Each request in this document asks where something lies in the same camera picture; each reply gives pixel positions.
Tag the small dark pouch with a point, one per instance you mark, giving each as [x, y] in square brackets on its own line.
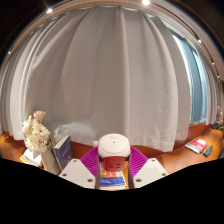
[208, 150]

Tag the flat blue book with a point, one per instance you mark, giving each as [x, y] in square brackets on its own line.
[112, 182]

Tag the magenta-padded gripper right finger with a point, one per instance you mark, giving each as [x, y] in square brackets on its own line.
[150, 170]

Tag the window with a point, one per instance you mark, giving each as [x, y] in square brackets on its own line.
[196, 83]

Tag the red and white booklet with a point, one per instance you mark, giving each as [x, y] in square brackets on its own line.
[197, 145]

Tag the white flower bouquet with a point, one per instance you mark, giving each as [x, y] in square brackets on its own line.
[36, 135]

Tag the white ceramic vase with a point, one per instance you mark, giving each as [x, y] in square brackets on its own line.
[50, 161]

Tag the white curtain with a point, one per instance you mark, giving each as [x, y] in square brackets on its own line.
[106, 76]

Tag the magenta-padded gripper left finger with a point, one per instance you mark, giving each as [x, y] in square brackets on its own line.
[76, 171]

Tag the red and white charger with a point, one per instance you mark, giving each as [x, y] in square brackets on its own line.
[114, 146]

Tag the ceiling lights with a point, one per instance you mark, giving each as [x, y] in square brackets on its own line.
[145, 2]

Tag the upright blue book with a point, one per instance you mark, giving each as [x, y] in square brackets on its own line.
[64, 153]

